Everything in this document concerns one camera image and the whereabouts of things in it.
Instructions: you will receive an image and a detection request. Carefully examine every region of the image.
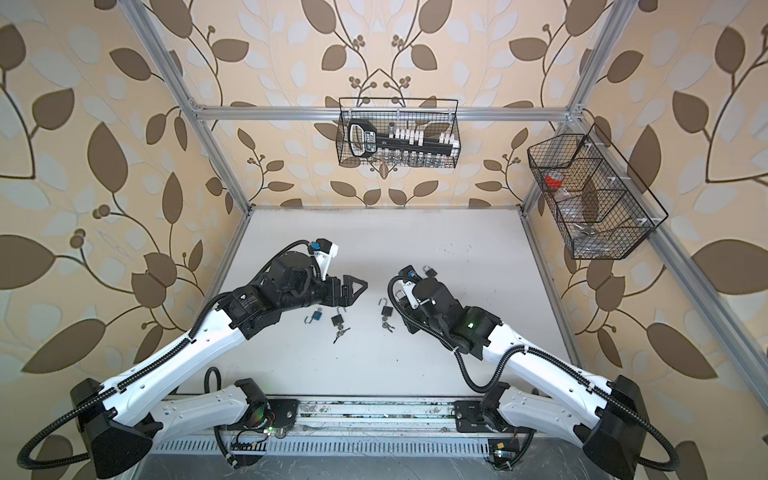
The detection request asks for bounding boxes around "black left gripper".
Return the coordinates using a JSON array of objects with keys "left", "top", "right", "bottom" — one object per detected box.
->
[{"left": 277, "top": 269, "right": 369, "bottom": 314}]

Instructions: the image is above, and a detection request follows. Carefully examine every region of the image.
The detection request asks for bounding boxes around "medium black padlock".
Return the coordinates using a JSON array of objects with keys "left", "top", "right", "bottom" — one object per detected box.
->
[{"left": 378, "top": 298, "right": 394, "bottom": 321}]

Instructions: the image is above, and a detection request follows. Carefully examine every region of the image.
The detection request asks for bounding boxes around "large padlock key bunch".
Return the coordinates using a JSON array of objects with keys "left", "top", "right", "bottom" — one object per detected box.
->
[{"left": 333, "top": 328, "right": 349, "bottom": 344}]

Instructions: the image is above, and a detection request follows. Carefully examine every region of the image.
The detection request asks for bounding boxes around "large black padlock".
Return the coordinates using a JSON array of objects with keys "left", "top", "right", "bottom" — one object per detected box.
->
[{"left": 331, "top": 307, "right": 344, "bottom": 330}]

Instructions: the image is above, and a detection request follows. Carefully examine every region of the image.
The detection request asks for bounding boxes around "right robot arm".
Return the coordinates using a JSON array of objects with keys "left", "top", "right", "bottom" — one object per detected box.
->
[{"left": 387, "top": 276, "right": 648, "bottom": 479}]

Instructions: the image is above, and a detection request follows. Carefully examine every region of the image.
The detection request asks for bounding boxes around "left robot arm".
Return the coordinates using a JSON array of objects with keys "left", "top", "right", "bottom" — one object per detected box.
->
[{"left": 70, "top": 239, "right": 368, "bottom": 479}]

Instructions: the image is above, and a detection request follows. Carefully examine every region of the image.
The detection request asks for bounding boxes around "blue padlock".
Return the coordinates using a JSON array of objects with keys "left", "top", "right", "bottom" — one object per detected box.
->
[{"left": 304, "top": 307, "right": 322, "bottom": 324}]

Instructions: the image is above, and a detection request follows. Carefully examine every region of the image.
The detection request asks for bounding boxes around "black socket holder tool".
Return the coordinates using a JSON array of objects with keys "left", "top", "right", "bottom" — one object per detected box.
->
[{"left": 346, "top": 119, "right": 461, "bottom": 159}]

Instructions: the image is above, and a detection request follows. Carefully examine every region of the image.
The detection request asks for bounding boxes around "red item in basket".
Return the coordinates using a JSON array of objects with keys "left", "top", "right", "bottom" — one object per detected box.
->
[{"left": 544, "top": 170, "right": 565, "bottom": 191}]

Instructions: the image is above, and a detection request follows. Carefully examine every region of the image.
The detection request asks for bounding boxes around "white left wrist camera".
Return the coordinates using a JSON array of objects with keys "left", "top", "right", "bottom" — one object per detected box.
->
[{"left": 309, "top": 238, "right": 339, "bottom": 281}]

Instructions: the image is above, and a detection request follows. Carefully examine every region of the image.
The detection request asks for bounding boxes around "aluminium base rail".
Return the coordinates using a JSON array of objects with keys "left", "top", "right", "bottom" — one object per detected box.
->
[{"left": 149, "top": 392, "right": 541, "bottom": 460}]

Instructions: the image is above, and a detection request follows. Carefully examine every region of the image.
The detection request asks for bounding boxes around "black wire basket back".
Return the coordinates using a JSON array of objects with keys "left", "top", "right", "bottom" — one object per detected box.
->
[{"left": 335, "top": 96, "right": 462, "bottom": 169}]

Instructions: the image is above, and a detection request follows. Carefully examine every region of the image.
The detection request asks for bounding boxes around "black wire basket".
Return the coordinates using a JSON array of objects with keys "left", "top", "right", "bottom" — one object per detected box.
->
[
  {"left": 335, "top": 96, "right": 462, "bottom": 169},
  {"left": 527, "top": 125, "right": 668, "bottom": 260}
]

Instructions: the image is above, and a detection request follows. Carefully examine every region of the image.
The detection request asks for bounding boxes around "black wire basket right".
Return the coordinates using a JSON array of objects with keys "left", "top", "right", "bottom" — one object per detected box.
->
[{"left": 527, "top": 125, "right": 668, "bottom": 260}]

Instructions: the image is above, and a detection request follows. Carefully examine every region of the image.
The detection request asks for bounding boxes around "aluminium frame horizontal bar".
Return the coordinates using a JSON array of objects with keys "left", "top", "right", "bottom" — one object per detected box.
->
[{"left": 193, "top": 105, "right": 570, "bottom": 123}]

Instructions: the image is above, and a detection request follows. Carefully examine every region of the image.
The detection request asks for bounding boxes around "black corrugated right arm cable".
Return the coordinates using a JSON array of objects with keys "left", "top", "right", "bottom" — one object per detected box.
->
[{"left": 386, "top": 274, "right": 681, "bottom": 473}]

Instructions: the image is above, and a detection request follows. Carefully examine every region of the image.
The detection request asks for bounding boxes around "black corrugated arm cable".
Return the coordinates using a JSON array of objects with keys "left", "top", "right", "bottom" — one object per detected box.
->
[
  {"left": 16, "top": 239, "right": 313, "bottom": 470},
  {"left": 386, "top": 274, "right": 681, "bottom": 473}
]

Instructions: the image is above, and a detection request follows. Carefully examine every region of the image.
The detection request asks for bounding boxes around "aluminium frame corner post left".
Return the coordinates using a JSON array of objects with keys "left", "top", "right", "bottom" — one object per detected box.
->
[{"left": 118, "top": 0, "right": 251, "bottom": 216}]

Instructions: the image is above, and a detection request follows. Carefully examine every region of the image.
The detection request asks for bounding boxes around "aluminium frame corner post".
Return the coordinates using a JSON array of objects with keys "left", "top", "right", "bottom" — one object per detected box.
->
[
  {"left": 118, "top": 0, "right": 251, "bottom": 216},
  {"left": 520, "top": 0, "right": 638, "bottom": 215}
]

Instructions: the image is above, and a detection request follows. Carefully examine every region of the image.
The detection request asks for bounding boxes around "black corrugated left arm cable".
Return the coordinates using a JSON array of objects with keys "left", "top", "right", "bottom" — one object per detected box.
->
[{"left": 16, "top": 239, "right": 313, "bottom": 470}]

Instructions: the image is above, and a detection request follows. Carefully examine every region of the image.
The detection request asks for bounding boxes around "aluminium frame corner post right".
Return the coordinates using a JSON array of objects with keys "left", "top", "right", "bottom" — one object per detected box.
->
[{"left": 520, "top": 0, "right": 638, "bottom": 215}]

